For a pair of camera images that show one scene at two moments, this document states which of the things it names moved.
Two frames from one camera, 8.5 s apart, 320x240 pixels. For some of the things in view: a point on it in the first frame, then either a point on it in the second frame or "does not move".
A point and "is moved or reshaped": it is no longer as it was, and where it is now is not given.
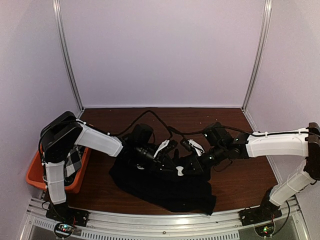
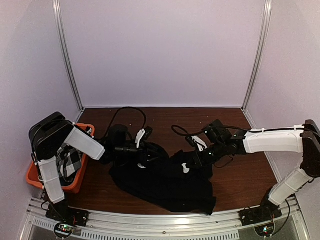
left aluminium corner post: x=59 y=23 does not move
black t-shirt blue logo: x=177 y=187 does not move
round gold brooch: x=180 y=168 is moved or reshaped
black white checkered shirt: x=73 y=161 does not move
